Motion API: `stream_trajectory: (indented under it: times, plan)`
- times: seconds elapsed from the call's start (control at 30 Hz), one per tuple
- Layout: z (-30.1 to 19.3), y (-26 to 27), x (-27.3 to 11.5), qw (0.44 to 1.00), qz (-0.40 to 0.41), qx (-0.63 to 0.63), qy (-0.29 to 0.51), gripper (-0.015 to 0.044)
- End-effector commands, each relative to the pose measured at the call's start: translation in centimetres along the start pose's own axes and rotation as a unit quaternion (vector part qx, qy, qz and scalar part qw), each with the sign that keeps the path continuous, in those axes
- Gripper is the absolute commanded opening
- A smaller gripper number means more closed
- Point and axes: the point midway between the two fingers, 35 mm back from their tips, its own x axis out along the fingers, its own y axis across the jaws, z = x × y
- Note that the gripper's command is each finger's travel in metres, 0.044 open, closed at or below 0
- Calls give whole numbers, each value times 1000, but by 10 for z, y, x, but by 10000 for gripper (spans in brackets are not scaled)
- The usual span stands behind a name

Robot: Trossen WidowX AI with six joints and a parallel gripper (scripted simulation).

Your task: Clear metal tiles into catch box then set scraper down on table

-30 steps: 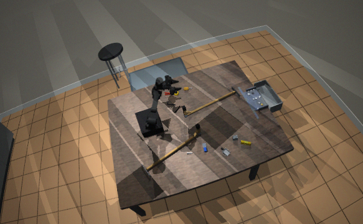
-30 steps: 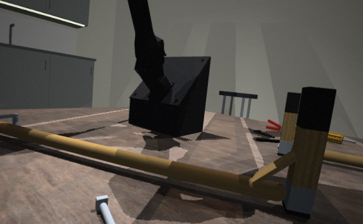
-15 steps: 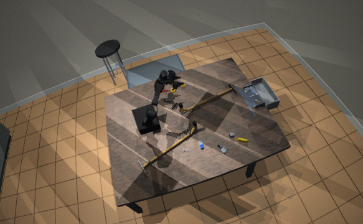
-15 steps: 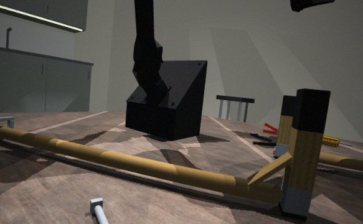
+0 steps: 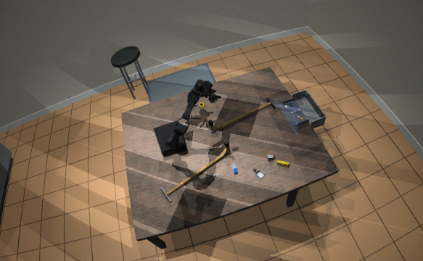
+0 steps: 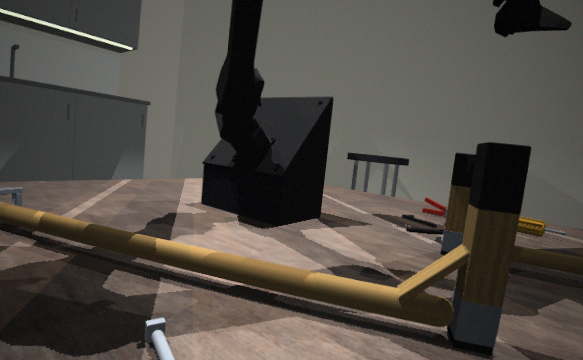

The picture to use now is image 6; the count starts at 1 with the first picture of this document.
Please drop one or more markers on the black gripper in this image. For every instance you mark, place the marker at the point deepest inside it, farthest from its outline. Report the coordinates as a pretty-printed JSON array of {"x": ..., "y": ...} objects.
[{"x": 526, "y": 15}]

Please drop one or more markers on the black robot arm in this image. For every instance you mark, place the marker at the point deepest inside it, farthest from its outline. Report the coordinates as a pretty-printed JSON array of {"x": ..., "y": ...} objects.
[{"x": 240, "y": 86}]

